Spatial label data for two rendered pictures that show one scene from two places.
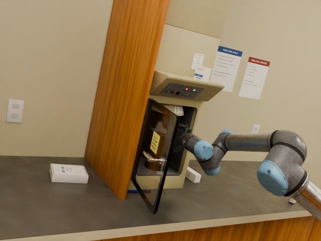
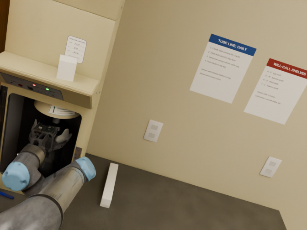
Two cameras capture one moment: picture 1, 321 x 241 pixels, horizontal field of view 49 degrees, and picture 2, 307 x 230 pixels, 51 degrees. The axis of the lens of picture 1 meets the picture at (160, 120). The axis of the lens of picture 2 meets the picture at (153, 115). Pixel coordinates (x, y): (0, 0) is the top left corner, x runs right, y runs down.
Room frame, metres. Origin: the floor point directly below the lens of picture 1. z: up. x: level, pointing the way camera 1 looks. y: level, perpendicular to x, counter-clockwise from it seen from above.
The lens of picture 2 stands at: (0.94, -0.84, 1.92)
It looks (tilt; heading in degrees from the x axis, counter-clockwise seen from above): 25 degrees down; 29
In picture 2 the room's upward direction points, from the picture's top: 19 degrees clockwise
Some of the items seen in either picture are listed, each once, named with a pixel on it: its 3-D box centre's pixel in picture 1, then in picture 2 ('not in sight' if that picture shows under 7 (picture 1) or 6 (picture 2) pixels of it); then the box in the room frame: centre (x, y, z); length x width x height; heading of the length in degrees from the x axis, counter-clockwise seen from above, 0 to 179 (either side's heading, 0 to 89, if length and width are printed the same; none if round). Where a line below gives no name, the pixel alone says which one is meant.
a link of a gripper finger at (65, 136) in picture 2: not in sight; (65, 134); (1.69, -0.10, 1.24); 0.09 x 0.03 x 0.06; 0
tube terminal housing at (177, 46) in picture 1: (161, 107); (55, 100); (1.72, 0.01, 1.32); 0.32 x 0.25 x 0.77; 123
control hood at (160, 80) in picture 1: (187, 89); (44, 85); (1.57, -0.09, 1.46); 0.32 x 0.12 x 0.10; 123
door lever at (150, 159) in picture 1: (152, 157); not in sight; (1.30, 0.00, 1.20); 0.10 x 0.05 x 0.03; 23
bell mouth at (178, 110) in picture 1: (167, 105); (60, 100); (1.71, -0.02, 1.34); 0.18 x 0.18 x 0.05
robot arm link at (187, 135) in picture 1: (188, 141); (30, 156); (1.51, -0.15, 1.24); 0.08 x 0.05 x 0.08; 123
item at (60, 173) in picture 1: (68, 173); not in sight; (1.51, 0.36, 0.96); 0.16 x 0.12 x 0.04; 115
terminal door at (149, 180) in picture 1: (152, 153); not in sight; (1.38, 0.00, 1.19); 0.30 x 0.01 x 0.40; 23
